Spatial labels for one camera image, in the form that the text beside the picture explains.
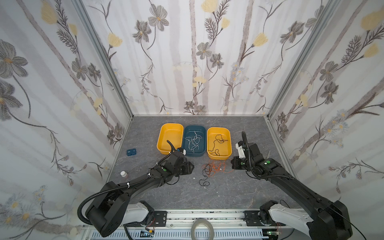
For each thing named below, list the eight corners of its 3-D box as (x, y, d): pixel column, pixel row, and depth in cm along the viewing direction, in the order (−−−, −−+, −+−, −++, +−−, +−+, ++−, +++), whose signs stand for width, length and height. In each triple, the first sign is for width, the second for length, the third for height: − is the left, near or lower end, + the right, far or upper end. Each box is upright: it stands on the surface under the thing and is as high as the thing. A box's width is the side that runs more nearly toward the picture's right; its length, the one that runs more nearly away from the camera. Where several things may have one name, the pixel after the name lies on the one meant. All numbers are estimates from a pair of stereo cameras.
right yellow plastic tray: (207, 160, 98) (208, 155, 93) (205, 132, 113) (206, 127, 108) (233, 160, 98) (235, 155, 93) (228, 132, 113) (230, 127, 108)
